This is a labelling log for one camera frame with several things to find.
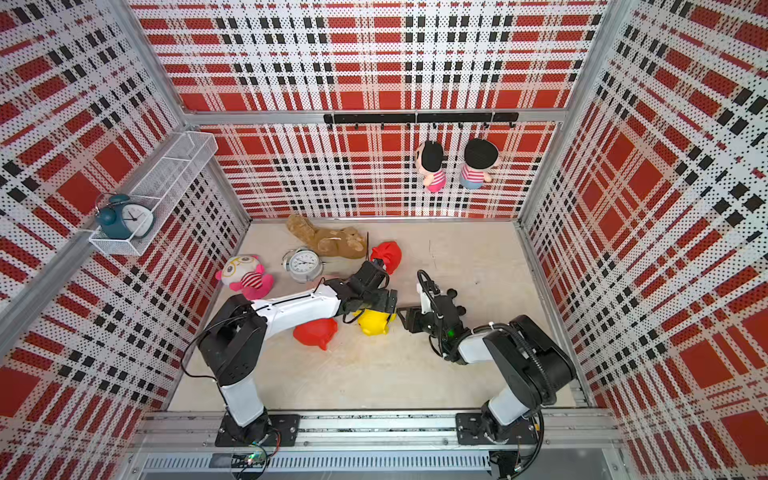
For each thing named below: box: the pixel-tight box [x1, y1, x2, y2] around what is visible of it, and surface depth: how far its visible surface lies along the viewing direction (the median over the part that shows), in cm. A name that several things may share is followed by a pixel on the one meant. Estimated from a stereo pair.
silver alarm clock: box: [281, 246, 325, 284], surface depth 104 cm
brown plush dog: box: [287, 214, 367, 259], surface depth 104 cm
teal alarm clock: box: [95, 193, 155, 239], surface depth 64 cm
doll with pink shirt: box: [414, 140, 447, 192], surface depth 97 cm
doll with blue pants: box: [459, 138, 499, 191], surface depth 100 cm
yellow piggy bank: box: [358, 309, 390, 336], surface depth 87 cm
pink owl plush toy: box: [216, 254, 275, 301], surface depth 100 cm
